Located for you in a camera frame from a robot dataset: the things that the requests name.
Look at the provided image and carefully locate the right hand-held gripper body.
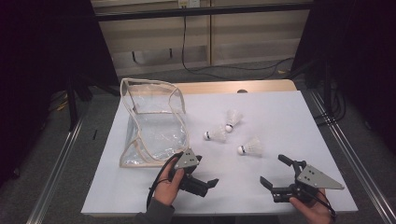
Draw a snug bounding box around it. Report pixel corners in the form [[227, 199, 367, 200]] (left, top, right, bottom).
[[270, 160, 345, 203]]

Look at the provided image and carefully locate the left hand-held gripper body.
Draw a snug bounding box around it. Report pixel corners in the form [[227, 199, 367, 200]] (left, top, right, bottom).
[[169, 147, 209, 198]]

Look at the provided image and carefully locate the white feather shuttlecock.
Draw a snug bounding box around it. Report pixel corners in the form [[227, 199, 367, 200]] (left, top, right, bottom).
[[225, 108, 244, 133], [236, 135, 264, 158], [203, 124, 228, 144]]

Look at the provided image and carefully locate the clear plastic bag beige trim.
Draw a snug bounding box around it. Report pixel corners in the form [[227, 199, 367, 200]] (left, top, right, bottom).
[[119, 77, 191, 169]]

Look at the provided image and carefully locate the person's right hand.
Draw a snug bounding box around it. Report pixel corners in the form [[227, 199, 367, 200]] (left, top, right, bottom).
[[289, 189, 332, 224]]

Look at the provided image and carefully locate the person's left hand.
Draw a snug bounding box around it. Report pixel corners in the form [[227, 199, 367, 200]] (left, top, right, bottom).
[[153, 158, 185, 207]]

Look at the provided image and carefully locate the white table sheet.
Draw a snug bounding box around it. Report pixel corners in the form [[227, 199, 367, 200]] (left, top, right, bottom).
[[80, 91, 359, 217]]

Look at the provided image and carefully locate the black metal stand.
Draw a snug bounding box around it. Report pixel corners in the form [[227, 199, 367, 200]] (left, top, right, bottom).
[[66, 74, 94, 132], [304, 59, 334, 116]]

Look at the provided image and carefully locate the wooden table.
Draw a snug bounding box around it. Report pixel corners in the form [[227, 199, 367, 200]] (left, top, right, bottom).
[[80, 78, 359, 218]]

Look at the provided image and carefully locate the dark curtain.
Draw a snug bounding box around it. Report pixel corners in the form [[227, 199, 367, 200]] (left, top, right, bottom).
[[0, 0, 120, 188], [290, 0, 396, 153]]

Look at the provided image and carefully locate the black horizontal bar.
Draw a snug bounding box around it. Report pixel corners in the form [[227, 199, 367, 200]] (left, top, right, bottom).
[[94, 3, 314, 22]]

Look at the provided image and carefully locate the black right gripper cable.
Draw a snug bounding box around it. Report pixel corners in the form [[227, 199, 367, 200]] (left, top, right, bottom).
[[307, 188, 338, 221]]

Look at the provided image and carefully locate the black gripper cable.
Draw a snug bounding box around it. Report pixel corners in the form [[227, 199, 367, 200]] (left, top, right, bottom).
[[146, 152, 185, 210], [307, 188, 338, 221]]

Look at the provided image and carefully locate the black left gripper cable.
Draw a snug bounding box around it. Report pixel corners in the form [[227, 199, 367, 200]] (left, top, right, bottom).
[[146, 152, 185, 210]]

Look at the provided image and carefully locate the metal floor rail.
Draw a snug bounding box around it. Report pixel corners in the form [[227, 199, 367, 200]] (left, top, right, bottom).
[[26, 118, 85, 224], [309, 90, 396, 224]]

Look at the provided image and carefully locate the black floor cable bundle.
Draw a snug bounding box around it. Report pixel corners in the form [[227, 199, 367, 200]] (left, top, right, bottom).
[[314, 90, 347, 126]]

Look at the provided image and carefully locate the long black wall cable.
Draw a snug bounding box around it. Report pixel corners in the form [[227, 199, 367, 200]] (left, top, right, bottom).
[[181, 15, 295, 81]]

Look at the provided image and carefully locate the white wall socket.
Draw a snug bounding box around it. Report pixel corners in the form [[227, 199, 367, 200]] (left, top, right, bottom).
[[177, 0, 201, 8]]

